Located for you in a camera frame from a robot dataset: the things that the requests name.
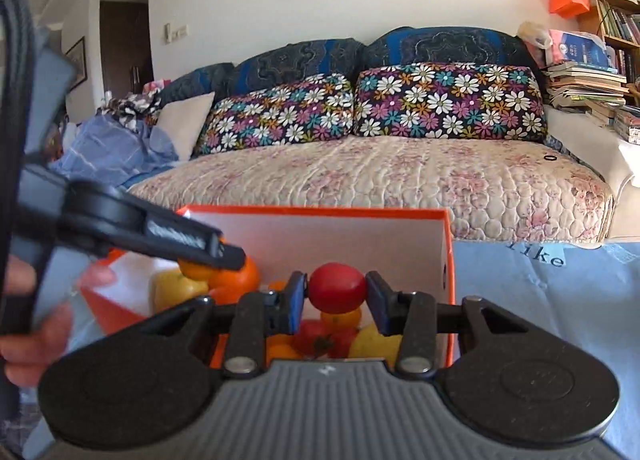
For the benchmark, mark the white wall switch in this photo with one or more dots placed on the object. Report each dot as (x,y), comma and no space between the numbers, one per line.
(176,33)

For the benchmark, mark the white plastic bag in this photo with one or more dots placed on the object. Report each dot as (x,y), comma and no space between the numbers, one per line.
(535,34)

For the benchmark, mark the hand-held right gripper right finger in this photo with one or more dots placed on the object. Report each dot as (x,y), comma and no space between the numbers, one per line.
(377,302)

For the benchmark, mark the wooden bookshelf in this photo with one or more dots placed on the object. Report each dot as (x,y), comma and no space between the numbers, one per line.
(620,24)

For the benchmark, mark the black white patterned cloth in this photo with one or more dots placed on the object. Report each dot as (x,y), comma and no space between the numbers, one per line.
(130,107)

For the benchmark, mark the sofa with floral quilt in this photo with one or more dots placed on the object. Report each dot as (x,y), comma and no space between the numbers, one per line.
(375,185)

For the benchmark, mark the white pillow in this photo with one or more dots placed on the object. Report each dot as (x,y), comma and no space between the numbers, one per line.
(182,119)

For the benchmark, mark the blue pink package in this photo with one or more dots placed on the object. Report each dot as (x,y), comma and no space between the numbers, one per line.
(580,47)

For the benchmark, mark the floral cushion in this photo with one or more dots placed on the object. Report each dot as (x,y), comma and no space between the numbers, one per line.
(280,109)
(450,99)

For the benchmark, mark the white covered side table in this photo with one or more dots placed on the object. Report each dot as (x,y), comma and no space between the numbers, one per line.
(620,164)

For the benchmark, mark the brown door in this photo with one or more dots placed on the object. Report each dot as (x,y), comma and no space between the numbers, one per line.
(125,49)

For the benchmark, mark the orange cardboard box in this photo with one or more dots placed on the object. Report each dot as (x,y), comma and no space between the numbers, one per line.
(400,250)

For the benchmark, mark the large orange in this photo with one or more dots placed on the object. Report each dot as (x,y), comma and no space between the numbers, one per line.
(237,285)

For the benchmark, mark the small framed picture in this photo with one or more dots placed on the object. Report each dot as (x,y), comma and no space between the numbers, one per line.
(75,62)

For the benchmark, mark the blue star print tablecloth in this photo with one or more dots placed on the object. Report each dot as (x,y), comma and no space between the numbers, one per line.
(525,290)

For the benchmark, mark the person's left hand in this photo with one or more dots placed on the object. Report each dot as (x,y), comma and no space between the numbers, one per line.
(45,345)

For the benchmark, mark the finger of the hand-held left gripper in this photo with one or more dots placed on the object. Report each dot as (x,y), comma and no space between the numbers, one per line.
(190,240)

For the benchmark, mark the blue patterned back cushion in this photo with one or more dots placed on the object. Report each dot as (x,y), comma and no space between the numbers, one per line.
(300,59)
(195,82)
(450,47)

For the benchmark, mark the stack of books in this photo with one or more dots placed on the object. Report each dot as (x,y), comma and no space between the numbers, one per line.
(585,89)

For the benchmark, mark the round yellow pear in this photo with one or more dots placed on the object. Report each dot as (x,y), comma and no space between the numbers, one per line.
(175,290)

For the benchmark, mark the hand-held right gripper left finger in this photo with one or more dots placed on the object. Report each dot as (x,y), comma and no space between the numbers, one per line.
(297,302)

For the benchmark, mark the long yellow pear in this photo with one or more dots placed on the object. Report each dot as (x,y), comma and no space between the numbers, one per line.
(375,342)

